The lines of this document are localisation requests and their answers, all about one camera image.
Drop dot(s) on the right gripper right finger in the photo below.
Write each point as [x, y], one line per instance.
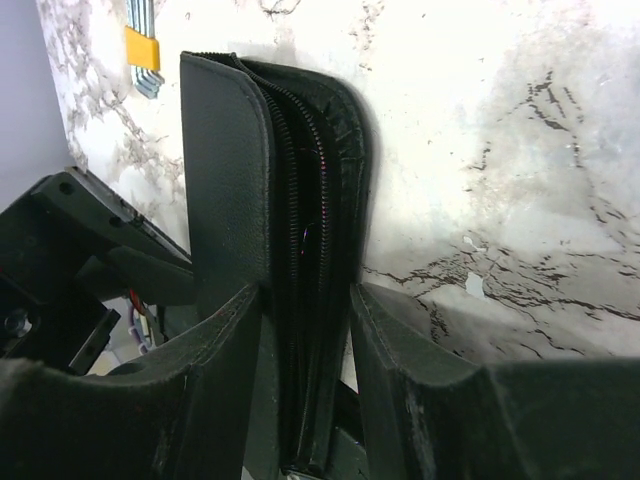
[429, 414]

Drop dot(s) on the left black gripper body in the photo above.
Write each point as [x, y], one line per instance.
[69, 244]

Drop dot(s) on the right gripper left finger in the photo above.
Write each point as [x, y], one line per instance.
[179, 412]

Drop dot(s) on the yellow grey hair clips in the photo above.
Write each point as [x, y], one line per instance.
[142, 48]

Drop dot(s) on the black fabric tool case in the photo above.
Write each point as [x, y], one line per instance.
[277, 163]

